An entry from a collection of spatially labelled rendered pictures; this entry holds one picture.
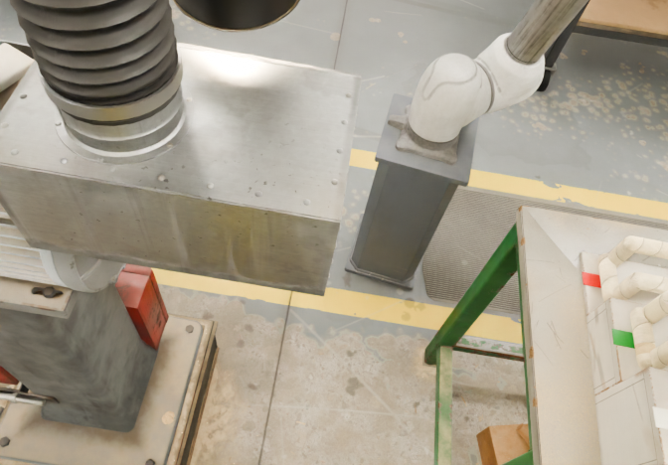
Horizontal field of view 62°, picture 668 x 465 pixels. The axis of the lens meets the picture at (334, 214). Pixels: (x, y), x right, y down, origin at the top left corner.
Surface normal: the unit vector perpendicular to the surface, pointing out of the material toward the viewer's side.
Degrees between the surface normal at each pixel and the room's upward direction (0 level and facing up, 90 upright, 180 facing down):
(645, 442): 90
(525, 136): 0
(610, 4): 0
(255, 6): 85
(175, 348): 24
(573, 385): 0
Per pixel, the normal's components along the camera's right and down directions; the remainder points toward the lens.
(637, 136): 0.11, -0.55
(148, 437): 0.50, -0.43
